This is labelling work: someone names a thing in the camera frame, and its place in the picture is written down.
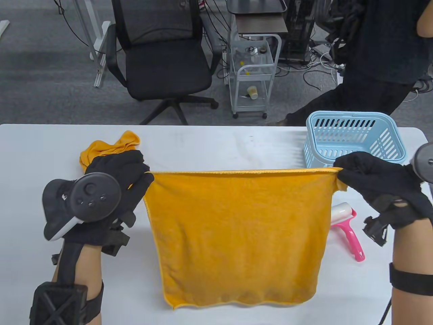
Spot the person's right hand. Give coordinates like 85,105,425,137
333,152,433,231

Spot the person's left hand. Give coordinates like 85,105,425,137
63,150,155,246

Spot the yellow square towel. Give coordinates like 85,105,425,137
143,168,348,310
80,131,141,171

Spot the pink lint roller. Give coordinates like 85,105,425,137
330,202,366,262

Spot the person's left forearm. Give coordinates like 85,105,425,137
34,242,104,325

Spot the grey right hand controller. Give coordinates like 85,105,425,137
409,142,433,185

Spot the light blue plastic basket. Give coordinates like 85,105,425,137
303,111,408,170

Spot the black mesh office chair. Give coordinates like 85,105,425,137
106,0,219,126

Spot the white rolling cart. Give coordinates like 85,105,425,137
229,33,282,119

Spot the black computer tower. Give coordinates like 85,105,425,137
278,0,317,65

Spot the dark side table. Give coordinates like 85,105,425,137
226,0,289,35

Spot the black right forearm strap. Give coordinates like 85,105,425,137
389,262,433,298

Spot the tangle of black cables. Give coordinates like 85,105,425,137
303,63,433,94

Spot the white desk leg frame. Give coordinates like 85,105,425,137
73,0,112,88

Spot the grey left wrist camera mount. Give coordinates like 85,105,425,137
29,283,104,325

